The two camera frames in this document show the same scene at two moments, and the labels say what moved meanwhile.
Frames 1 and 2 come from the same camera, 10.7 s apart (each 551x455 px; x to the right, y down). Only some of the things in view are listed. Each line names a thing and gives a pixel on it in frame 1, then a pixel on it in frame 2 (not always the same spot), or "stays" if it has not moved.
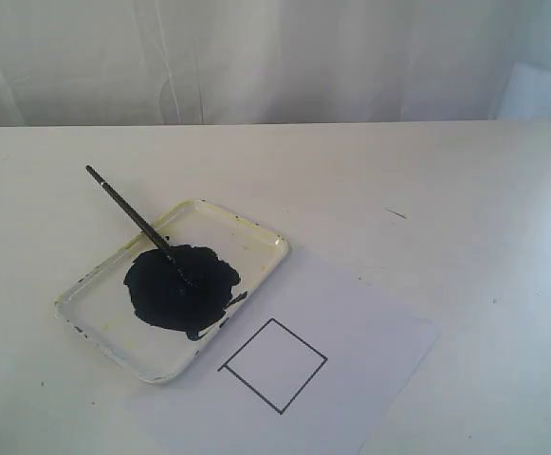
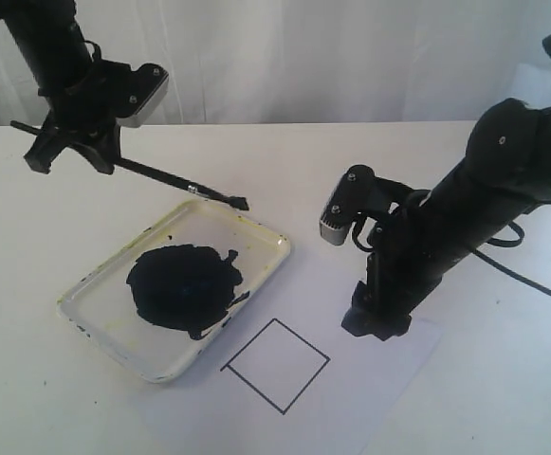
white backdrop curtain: (111, 63) stays
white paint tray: (156, 315) stays
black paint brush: (169, 255) to (238, 203)
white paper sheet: (313, 367) stays
